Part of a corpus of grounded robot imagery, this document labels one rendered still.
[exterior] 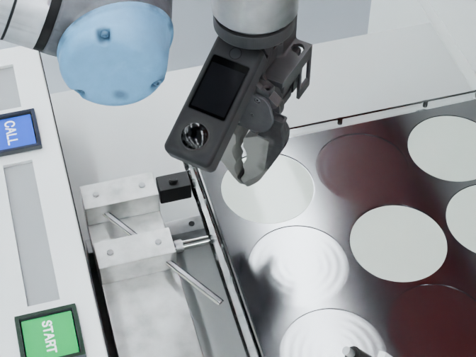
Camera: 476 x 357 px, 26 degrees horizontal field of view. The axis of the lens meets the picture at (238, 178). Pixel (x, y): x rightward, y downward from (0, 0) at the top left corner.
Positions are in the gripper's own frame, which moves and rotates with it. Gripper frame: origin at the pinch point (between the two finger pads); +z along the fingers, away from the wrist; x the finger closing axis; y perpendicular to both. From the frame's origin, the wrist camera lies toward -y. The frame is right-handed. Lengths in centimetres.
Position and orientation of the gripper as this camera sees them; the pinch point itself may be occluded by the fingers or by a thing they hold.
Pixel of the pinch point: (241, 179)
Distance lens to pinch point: 102.6
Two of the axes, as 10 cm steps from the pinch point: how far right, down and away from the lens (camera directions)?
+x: -8.8, -3.6, 3.2
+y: 4.8, -6.6, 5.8
